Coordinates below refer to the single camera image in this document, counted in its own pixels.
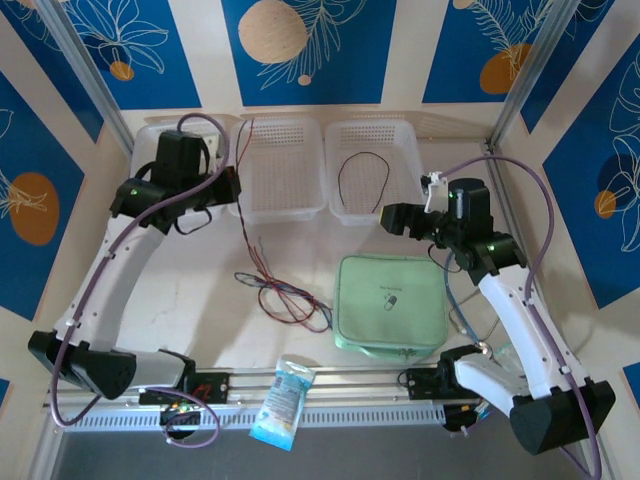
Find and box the thin black wire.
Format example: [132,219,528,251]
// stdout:
[336,151,392,214]

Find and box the bundle of coloured wires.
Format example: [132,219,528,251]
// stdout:
[257,239,334,334]

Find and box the white perforated plastic basket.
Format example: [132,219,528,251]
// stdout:
[323,119,424,226]
[228,118,325,225]
[130,118,230,224]

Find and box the mint green zip pouch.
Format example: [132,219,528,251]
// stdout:
[332,254,449,362]

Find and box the blue white wipes packet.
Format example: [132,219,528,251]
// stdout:
[248,354,316,453]

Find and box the aluminium table edge rail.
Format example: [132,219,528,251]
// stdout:
[29,147,132,480]
[482,142,619,480]

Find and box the blue network cable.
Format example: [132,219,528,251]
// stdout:
[443,252,474,341]

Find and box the aluminium frame post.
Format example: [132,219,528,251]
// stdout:
[489,0,589,151]
[35,0,137,151]

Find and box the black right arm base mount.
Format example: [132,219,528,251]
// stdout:
[399,367,501,439]

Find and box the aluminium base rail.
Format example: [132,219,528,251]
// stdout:
[44,367,531,405]

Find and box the white slotted cable duct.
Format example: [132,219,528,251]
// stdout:
[64,403,449,432]

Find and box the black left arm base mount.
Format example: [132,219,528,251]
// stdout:
[139,369,234,441]

